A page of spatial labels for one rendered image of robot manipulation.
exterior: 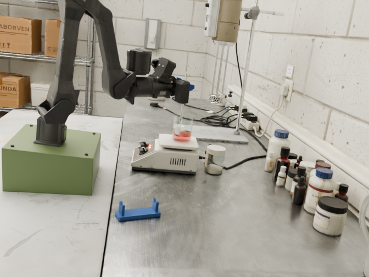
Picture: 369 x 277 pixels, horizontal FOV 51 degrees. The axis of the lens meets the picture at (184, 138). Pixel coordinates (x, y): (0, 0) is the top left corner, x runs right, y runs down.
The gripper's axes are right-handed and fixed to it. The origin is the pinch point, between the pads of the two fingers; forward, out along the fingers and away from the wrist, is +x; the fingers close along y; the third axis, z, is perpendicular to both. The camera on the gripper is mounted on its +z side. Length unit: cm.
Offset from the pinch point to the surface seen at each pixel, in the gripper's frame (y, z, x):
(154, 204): -25.8, -22.6, -21.8
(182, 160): -6.3, -21.0, -2.1
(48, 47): 223, -10, 14
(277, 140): -11.0, -15.9, 31.5
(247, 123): 34, -24, 59
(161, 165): -3.3, -22.9, -7.5
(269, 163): -12.9, -23.0, 27.8
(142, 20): 226, 18, 96
